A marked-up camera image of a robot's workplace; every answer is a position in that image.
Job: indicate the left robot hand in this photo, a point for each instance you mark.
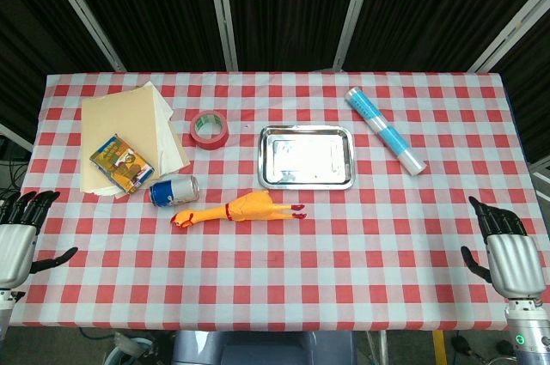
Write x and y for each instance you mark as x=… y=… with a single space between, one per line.
x=17 y=249

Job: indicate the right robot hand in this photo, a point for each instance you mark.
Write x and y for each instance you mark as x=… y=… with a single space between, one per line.
x=515 y=262

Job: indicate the yellow rubber chicken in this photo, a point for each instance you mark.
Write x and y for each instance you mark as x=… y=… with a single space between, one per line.
x=249 y=206

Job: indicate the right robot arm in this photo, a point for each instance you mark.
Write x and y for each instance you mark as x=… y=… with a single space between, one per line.
x=528 y=335

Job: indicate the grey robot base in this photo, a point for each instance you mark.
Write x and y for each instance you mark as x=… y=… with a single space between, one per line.
x=258 y=350

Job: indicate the stainless steel tray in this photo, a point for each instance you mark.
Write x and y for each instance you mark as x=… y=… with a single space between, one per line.
x=305 y=154

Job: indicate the colourful printed carton box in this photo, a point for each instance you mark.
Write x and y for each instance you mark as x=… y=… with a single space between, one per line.
x=120 y=163

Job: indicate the white bucket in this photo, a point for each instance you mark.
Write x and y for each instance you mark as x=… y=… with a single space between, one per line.
x=129 y=350

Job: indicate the beige paper stack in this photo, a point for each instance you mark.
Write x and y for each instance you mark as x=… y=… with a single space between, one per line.
x=120 y=116

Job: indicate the blue and silver can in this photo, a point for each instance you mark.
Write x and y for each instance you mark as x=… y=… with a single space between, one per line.
x=176 y=191

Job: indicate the blue and white roll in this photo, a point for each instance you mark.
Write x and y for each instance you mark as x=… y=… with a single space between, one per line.
x=386 y=131

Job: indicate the white paper sheets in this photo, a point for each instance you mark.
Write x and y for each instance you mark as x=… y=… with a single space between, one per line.
x=163 y=111

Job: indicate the red tape roll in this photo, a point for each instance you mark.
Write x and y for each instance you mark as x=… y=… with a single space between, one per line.
x=210 y=142

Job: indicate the red white checkered tablecloth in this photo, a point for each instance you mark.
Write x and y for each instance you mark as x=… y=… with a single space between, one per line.
x=275 y=275

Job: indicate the black curtain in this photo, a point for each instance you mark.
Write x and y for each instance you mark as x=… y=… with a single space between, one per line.
x=292 y=8

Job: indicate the grey metal frame bar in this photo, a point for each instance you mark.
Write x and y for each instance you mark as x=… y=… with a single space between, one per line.
x=17 y=137
x=542 y=184

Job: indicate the grey metal frame post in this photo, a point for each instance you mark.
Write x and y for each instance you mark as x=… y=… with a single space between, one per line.
x=221 y=13
x=511 y=28
x=354 y=13
x=81 y=8

